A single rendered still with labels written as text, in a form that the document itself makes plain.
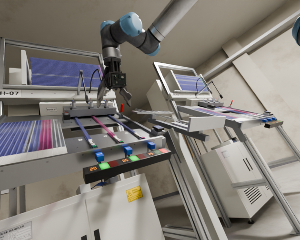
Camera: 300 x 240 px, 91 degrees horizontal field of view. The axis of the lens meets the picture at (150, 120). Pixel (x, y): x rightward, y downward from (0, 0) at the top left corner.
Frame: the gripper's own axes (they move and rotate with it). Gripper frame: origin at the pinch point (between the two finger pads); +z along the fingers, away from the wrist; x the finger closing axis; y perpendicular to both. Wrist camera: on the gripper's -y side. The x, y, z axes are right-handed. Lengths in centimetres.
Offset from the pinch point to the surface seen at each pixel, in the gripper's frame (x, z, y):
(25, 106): -39, -9, -78
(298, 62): 372, -72, -11
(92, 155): -12.8, 16.9, 8.6
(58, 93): -18, -17, -64
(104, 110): 7.6, -1.1, -42.2
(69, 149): -19.3, 15.0, 0.7
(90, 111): -1.8, -1.3, -42.2
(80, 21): 20, -132, -159
